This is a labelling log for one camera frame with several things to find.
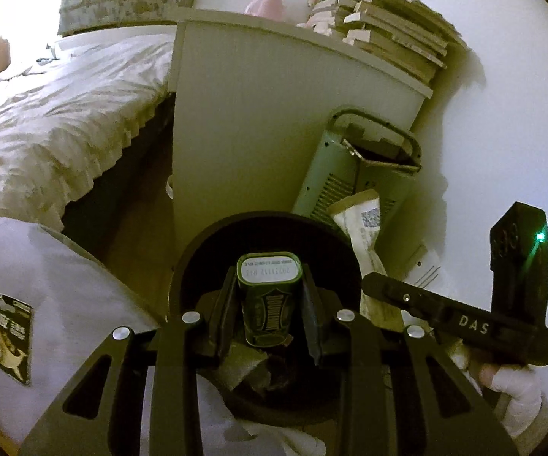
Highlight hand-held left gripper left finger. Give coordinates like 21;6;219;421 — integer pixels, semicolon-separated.
17;266;239;456

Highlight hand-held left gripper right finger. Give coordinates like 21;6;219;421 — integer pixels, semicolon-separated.
300;266;512;456

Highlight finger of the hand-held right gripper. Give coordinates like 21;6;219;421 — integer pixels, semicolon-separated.
360;273;448;321

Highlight green metal tin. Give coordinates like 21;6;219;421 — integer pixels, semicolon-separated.
235;252;302;347

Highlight grey wrapper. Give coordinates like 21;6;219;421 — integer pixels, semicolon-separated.
221;342;275;393

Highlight black round trash bin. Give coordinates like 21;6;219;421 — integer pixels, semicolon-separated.
168;214;389;426

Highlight yellowish paper package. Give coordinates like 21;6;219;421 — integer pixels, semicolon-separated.
328;189;405;331

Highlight person's right hand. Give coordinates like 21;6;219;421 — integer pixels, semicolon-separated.
450;342;543;438

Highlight white paper sheet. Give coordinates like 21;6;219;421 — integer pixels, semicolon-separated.
404;244;442;291

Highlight green fan heater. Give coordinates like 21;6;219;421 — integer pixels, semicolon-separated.
293;107;422;230

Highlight flower-print grey tablecloth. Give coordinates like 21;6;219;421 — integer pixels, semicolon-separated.
0;216;327;456

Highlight white cabinet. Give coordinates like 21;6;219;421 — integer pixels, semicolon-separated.
167;20;434;267

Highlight black snack packet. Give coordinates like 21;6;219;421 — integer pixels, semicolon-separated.
0;287;35;385

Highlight bed with white duvet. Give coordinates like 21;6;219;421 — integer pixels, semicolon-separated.
0;33;178;234

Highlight stack of books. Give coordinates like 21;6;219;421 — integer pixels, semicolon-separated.
305;0;467;84

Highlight pink plush toy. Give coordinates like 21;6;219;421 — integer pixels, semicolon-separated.
245;0;289;21

